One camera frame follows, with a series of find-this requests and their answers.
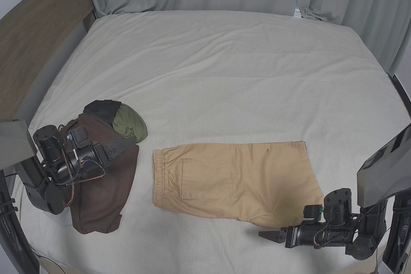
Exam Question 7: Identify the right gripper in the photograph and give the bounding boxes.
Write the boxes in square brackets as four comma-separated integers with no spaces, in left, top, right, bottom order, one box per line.
[284,222,329,249]

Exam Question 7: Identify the beige shorts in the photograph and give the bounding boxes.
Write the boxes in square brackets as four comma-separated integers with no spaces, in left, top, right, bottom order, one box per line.
[152,140,325,229]

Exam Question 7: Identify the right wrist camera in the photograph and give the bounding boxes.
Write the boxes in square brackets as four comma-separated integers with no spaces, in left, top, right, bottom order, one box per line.
[303,205,323,222]

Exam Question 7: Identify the brown shorts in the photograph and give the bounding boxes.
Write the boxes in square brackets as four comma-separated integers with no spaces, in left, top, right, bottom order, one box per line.
[59,115,140,235]

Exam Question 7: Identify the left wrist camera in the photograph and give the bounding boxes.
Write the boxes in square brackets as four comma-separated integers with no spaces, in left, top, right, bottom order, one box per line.
[67,126,94,148]

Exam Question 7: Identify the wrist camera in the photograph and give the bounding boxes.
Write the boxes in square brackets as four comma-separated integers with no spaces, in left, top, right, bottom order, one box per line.
[303,205,323,222]
[67,126,94,148]

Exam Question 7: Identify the black garment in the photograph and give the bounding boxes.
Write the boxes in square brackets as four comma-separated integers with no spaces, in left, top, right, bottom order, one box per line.
[83,100,122,124]

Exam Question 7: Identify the green garment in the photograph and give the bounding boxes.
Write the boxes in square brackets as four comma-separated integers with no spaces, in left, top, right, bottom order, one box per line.
[112,105,149,144]

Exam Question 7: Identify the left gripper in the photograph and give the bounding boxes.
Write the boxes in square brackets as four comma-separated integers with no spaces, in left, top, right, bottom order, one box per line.
[60,141,113,182]

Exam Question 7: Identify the bed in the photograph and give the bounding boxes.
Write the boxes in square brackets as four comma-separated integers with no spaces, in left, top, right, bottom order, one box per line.
[0,0,411,274]

